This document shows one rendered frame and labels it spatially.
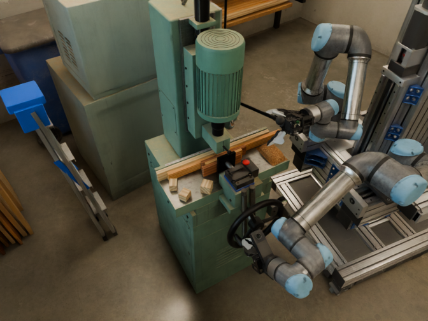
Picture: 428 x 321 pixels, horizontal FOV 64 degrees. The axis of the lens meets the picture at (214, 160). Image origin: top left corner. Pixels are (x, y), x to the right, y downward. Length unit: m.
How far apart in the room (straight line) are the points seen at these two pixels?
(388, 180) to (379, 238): 1.17
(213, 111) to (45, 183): 1.94
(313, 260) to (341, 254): 1.04
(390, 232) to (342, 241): 0.32
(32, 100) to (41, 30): 1.20
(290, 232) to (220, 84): 0.57
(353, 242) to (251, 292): 0.70
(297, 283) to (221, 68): 0.74
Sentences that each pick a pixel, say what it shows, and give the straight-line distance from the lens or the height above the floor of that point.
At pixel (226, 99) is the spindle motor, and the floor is 1.30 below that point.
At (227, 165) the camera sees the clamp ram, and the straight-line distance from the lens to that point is 1.52.
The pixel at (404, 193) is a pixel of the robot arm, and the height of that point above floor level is 1.20.
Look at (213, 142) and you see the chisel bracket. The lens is 1.49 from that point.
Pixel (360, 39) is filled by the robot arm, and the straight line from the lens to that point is 1.63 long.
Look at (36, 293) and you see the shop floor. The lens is 2.47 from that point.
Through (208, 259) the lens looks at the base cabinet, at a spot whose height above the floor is 0.35.
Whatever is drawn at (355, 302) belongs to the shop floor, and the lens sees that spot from 2.38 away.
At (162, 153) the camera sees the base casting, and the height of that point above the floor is 0.80.
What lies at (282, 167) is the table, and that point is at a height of 0.87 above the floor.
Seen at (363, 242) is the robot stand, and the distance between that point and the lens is 2.36.
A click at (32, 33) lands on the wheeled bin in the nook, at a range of 2.86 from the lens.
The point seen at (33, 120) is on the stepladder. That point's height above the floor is 1.06.
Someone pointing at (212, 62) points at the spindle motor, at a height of 1.46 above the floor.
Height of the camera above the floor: 2.05
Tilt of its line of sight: 45 degrees down
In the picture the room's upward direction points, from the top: 1 degrees clockwise
